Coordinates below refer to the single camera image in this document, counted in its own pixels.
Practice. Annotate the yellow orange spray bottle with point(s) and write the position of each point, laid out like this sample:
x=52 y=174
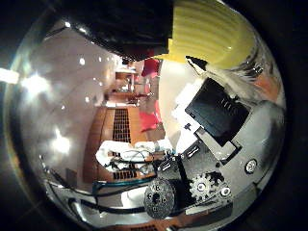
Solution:
x=208 y=32

